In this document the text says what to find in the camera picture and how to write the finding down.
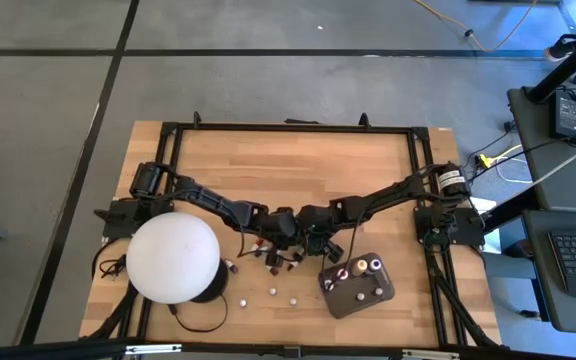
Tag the white globe lamp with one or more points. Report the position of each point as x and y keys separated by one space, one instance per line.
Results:
x=173 y=257

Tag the red-capped food colouring bottle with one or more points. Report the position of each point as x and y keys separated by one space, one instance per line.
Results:
x=342 y=274

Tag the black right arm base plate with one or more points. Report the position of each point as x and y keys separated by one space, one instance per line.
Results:
x=463 y=227

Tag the black power adapter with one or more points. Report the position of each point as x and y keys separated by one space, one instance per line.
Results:
x=568 y=115

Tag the person's shoe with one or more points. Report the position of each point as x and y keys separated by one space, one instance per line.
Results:
x=562 y=51

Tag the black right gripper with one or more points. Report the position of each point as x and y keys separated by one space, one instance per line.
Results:
x=318 y=220

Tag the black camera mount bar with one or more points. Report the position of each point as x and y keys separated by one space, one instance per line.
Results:
x=288 y=353

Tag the black stand pole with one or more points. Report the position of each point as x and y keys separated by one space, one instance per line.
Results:
x=568 y=65

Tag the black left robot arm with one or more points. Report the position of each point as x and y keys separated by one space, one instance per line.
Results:
x=208 y=197

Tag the dark grey plastic bin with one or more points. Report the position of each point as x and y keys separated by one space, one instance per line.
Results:
x=363 y=306

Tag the purple-capped food colouring bottle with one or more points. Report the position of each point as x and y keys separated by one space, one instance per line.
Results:
x=328 y=285

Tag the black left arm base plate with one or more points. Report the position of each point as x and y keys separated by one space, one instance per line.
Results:
x=118 y=220

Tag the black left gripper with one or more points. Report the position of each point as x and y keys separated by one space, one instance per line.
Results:
x=278 y=227

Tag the orange food colouring bottle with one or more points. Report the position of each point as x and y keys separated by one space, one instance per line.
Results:
x=359 y=266

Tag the silver metal bracket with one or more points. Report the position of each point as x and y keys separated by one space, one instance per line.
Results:
x=153 y=348
x=430 y=355

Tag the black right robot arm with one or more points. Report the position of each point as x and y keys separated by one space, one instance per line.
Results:
x=393 y=192

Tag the blue-capped food colouring bottle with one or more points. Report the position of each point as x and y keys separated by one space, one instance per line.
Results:
x=374 y=264

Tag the dark round cap object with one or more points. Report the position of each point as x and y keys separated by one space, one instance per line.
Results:
x=232 y=267

